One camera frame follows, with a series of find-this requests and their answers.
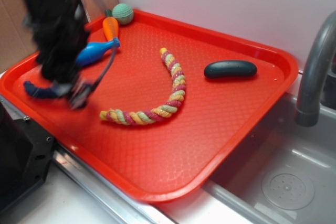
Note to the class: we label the grey faucet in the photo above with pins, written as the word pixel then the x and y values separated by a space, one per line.
pixel 317 86

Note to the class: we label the blue plastic toy bottle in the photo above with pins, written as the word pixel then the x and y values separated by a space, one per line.
pixel 94 51

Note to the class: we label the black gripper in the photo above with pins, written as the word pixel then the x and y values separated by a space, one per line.
pixel 58 52

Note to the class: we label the dark green toy cucumber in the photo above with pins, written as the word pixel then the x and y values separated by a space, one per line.
pixel 230 68

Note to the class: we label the brown cardboard panel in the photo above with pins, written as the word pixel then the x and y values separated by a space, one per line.
pixel 16 40

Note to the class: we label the red plastic tray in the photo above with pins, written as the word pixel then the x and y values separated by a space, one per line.
pixel 166 160

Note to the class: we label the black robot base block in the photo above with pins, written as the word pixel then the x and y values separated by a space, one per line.
pixel 26 152

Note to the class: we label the orange toy carrot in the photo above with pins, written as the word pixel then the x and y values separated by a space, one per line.
pixel 110 26

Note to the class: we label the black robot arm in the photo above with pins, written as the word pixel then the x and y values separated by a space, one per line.
pixel 45 16

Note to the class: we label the grey sink basin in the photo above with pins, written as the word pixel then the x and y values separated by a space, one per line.
pixel 281 172

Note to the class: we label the green ball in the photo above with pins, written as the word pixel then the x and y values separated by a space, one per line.
pixel 123 13

